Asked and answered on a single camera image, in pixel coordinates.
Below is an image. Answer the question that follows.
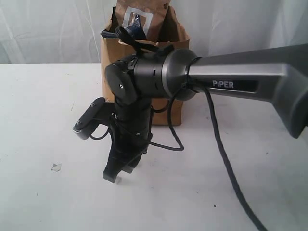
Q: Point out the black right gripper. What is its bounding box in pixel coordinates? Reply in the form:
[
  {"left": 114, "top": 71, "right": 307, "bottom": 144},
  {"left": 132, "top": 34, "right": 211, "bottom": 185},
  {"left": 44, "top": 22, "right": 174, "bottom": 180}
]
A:
[{"left": 103, "top": 113, "right": 152, "bottom": 183}]

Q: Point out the long dark noodle package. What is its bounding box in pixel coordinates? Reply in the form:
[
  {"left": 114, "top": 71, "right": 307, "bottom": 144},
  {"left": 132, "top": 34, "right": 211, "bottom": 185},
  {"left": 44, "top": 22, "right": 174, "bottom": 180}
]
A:
[{"left": 101, "top": 13, "right": 147, "bottom": 40}]

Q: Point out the brown kraft stand-up pouch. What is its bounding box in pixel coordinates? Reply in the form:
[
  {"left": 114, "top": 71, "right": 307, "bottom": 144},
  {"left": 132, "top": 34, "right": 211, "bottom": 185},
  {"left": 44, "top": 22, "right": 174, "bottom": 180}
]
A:
[{"left": 115, "top": 0, "right": 170, "bottom": 42}]

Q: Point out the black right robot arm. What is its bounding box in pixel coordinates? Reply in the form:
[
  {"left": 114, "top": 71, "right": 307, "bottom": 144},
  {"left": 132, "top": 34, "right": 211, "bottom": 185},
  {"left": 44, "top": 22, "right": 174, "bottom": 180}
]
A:
[{"left": 103, "top": 44, "right": 308, "bottom": 182}]

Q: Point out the brown paper bag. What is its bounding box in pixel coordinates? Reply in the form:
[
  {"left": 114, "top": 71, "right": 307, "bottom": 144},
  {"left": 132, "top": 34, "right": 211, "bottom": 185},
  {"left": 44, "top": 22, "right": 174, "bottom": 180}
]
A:
[{"left": 101, "top": 6, "right": 190, "bottom": 126}]

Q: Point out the white backdrop curtain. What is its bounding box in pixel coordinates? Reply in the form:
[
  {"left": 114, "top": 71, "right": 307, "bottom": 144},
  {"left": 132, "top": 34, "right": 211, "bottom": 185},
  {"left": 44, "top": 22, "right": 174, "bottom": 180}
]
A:
[{"left": 0, "top": 0, "right": 308, "bottom": 63}]

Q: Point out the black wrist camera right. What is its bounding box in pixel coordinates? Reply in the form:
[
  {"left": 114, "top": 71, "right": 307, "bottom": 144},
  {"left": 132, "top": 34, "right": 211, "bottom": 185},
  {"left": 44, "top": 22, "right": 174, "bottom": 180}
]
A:
[{"left": 73, "top": 97, "right": 115, "bottom": 140}]

